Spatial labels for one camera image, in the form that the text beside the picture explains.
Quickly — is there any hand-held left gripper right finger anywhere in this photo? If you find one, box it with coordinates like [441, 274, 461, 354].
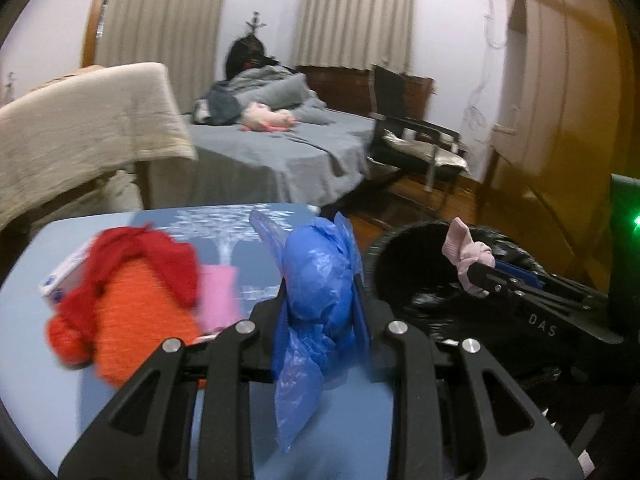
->
[352, 270, 586, 480]

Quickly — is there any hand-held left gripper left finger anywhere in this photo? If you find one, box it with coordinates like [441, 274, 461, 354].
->
[57, 280, 291, 480]

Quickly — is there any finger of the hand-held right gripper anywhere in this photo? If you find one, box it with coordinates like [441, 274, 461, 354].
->
[495, 259, 551, 291]
[465, 262, 608, 313]

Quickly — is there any pink sock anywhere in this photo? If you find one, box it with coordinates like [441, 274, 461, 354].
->
[442, 217, 496, 296]

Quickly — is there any blue plastic bag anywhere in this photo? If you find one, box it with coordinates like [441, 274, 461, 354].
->
[248, 210, 371, 453]

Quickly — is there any bin with black bag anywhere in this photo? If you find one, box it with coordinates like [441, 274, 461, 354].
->
[364, 220, 613, 441]

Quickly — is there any orange knit cloth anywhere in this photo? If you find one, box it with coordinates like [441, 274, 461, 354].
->
[45, 265, 203, 388]

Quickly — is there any red knit cloth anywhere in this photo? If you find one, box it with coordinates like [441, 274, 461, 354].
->
[62, 225, 202, 323]

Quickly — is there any pink flat packet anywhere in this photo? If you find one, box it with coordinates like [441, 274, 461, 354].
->
[197, 264, 238, 333]

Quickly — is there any shiny chair cushion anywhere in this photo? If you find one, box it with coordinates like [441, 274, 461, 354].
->
[382, 130, 468, 168]

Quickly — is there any wooden wardrobe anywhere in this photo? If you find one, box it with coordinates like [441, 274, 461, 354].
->
[480, 0, 640, 291]

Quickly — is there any bed with grey sheet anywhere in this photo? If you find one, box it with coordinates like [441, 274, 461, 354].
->
[145, 105, 396, 211]

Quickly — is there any pink plush toy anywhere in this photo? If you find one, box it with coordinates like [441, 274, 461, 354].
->
[240, 102, 301, 133]

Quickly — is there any white and blue box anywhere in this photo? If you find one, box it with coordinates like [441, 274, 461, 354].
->
[39, 245, 96, 306]

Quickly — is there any black metal chair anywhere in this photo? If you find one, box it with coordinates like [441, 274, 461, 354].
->
[367, 65, 471, 211]

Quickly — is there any blue printed tablecloth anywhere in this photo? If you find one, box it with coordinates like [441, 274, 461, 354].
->
[0, 202, 396, 480]

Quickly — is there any wooden headboard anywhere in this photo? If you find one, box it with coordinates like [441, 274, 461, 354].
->
[297, 64, 433, 123]

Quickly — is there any beige towel cover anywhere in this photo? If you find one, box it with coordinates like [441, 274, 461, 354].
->
[0, 62, 196, 231]

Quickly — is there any black clothing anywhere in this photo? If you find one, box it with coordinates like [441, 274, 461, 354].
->
[225, 35, 281, 81]

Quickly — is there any beige curtain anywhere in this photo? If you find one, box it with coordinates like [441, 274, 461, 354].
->
[292, 0, 418, 71]
[95, 0, 231, 68]

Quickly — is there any black coat stand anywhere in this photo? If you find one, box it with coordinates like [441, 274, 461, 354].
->
[245, 10, 268, 38]

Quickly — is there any hanging white cable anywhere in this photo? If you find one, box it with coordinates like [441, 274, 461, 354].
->
[462, 0, 503, 136]

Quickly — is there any wooden window frame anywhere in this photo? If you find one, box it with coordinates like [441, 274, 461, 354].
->
[82, 0, 121, 68]

